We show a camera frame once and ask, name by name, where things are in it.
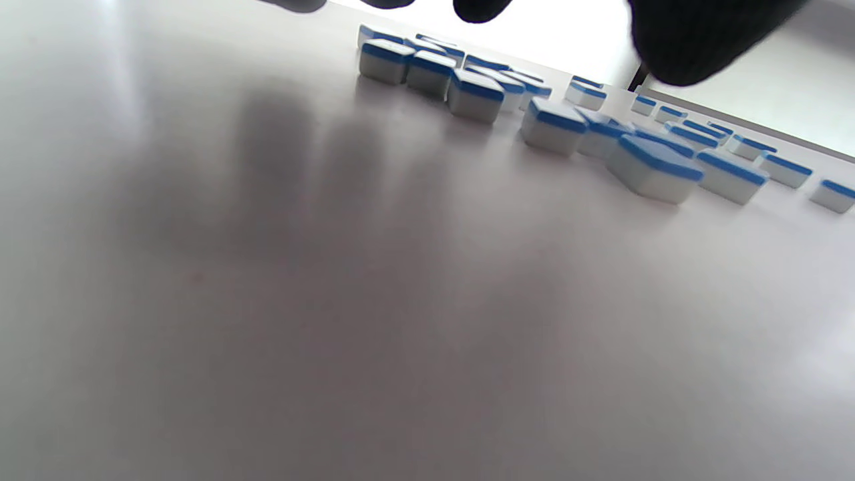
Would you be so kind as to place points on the person's left hand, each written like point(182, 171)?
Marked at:
point(701, 40)

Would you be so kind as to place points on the blue mahjong tiles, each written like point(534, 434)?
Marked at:
point(551, 130)

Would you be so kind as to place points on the grey roller blind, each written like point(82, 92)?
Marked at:
point(801, 87)

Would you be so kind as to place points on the wide white roller blind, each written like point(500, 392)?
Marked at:
point(568, 37)

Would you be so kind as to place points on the black window frame post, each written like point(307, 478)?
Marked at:
point(638, 79)

